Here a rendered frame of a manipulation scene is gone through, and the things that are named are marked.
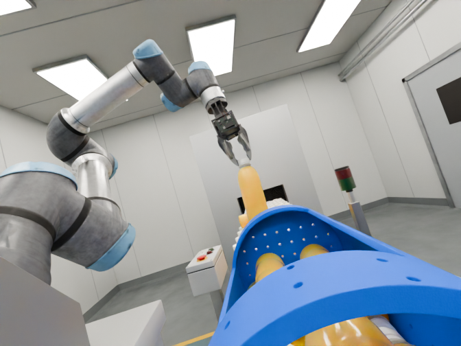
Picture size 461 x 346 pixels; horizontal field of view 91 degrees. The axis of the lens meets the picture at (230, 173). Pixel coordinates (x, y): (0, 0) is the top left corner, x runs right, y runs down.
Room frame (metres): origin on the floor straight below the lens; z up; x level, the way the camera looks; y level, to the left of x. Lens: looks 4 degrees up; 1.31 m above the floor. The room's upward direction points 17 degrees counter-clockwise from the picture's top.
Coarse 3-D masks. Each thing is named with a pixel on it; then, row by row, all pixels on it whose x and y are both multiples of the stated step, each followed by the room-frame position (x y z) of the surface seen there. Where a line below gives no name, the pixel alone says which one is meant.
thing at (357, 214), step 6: (348, 204) 1.02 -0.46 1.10; (354, 204) 0.99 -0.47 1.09; (354, 210) 0.99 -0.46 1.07; (360, 210) 0.99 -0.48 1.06; (354, 216) 1.00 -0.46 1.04; (360, 216) 0.99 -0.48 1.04; (354, 222) 1.03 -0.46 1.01; (360, 222) 0.99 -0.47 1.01; (366, 222) 0.99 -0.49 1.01; (360, 228) 0.99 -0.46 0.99; (366, 228) 0.99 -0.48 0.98; (366, 234) 0.99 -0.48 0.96
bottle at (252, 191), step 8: (240, 168) 0.72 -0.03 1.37; (248, 168) 0.70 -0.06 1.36; (240, 176) 0.70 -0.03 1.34; (248, 176) 0.69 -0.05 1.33; (256, 176) 0.70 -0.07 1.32; (240, 184) 0.71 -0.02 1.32; (248, 184) 0.69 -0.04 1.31; (256, 184) 0.69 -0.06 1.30; (248, 192) 0.69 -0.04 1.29; (256, 192) 0.69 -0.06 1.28; (248, 200) 0.69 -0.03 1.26; (256, 200) 0.69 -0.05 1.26; (264, 200) 0.70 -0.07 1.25; (248, 208) 0.70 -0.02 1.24; (256, 208) 0.69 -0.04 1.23; (264, 208) 0.69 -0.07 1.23; (248, 216) 0.70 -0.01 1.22
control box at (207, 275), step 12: (204, 252) 0.94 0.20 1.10; (216, 252) 0.88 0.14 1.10; (192, 264) 0.81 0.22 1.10; (204, 264) 0.79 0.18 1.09; (216, 264) 0.82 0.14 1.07; (192, 276) 0.79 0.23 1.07; (204, 276) 0.79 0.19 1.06; (216, 276) 0.79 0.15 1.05; (192, 288) 0.79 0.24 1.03; (204, 288) 0.79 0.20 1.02; (216, 288) 0.79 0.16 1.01
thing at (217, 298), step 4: (212, 292) 0.87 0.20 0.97; (216, 292) 0.87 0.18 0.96; (220, 292) 0.87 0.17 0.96; (212, 296) 0.87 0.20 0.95; (216, 296) 0.87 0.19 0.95; (220, 296) 0.87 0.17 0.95; (212, 300) 0.87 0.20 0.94; (216, 300) 0.87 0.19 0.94; (220, 300) 0.87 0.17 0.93; (216, 304) 0.87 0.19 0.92; (220, 304) 0.87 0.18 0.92; (216, 308) 0.87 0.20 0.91; (220, 308) 0.87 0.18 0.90; (216, 312) 0.87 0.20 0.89; (220, 312) 0.87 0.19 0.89
